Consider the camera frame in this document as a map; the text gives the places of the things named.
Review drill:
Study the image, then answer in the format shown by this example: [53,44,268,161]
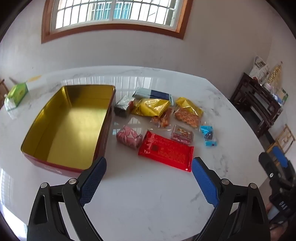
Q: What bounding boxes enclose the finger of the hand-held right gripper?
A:
[272,146,296,176]
[258,152,281,186]

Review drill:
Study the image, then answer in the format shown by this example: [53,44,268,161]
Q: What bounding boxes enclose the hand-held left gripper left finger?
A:
[26,156,108,241]

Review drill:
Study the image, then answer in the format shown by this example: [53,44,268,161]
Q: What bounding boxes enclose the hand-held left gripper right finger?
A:
[191,157,271,241]

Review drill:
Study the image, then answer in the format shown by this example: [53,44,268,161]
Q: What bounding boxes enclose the blue candy packet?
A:
[199,125,218,147]

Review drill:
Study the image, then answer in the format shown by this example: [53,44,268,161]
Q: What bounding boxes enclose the red foil packet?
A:
[138,130,194,172]

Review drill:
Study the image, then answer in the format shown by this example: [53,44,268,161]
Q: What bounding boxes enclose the small colourful clear-wrapped snack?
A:
[171,124,194,145]

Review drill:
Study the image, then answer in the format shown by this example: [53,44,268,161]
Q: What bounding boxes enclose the pink snack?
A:
[116,125,142,149]

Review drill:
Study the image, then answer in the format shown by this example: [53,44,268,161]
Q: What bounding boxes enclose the clear packet of orange snacks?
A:
[151,108,173,129]
[174,108,201,128]

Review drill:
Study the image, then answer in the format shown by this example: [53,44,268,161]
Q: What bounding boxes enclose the gold-lined red tin box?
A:
[20,85,116,177]

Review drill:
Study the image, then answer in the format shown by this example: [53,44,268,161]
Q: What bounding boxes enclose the silver foil packet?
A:
[114,95,135,118]

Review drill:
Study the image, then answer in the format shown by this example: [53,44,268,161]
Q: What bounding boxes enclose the large yellow patterned packet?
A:
[131,98,171,118]

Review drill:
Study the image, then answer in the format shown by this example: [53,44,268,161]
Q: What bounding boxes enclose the grey and navy packet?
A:
[132,87,173,105]

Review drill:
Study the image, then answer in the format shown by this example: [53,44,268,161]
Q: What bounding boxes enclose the light wooden stool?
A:
[266,124,296,161]

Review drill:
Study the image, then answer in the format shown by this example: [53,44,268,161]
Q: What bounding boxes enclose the dark wooden side table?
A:
[230,72,284,138]

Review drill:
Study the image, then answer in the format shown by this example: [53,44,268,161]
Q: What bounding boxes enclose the bags on side table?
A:
[266,61,284,88]

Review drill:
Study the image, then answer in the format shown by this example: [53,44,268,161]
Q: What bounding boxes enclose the folded newspaper bundle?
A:
[249,56,270,80]

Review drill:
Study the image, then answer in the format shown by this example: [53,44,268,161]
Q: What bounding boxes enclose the green tissue pack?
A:
[4,82,29,112]

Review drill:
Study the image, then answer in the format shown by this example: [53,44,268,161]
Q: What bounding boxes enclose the wooden chair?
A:
[0,79,6,109]

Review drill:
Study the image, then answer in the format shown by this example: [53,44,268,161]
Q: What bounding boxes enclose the wooden framed window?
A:
[41,0,194,44]

